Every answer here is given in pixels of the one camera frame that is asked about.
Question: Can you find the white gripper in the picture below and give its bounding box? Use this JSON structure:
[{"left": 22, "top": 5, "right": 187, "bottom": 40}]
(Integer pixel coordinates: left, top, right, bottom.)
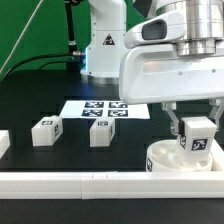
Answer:
[{"left": 119, "top": 42, "right": 224, "bottom": 135}]

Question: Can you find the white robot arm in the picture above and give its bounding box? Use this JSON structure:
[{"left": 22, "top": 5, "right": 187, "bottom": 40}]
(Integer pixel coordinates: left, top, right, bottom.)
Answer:
[{"left": 81, "top": 0, "right": 224, "bottom": 134}]

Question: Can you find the white U-shaped fence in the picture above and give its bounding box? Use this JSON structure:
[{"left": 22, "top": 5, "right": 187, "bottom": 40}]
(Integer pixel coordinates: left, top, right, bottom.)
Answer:
[{"left": 0, "top": 128, "right": 224, "bottom": 200}]

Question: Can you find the white marker sheet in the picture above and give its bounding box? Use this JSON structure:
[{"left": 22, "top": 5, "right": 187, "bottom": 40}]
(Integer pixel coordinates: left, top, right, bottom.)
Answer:
[{"left": 60, "top": 100, "right": 150, "bottom": 119}]

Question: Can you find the black vertical pole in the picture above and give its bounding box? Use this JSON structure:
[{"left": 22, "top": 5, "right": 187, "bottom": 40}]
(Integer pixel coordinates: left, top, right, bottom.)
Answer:
[{"left": 64, "top": 0, "right": 80, "bottom": 72}]

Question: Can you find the thin grey rod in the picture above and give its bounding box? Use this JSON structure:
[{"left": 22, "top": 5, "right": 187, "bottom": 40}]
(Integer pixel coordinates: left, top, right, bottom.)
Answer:
[{"left": 0, "top": 0, "right": 45, "bottom": 75}]

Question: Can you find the black cable lower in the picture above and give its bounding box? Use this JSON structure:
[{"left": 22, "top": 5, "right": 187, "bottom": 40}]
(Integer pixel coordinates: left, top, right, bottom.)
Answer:
[{"left": 38, "top": 59, "right": 83, "bottom": 71}]

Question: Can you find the black cable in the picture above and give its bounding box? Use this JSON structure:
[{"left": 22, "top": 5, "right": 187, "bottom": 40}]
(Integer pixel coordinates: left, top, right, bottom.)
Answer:
[
  {"left": 2, "top": 53, "right": 75, "bottom": 80},
  {"left": 38, "top": 59, "right": 83, "bottom": 71}
]

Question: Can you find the black cable upper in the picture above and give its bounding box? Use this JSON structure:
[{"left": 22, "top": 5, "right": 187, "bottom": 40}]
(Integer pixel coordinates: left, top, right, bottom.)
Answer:
[{"left": 2, "top": 53, "right": 75, "bottom": 80}]

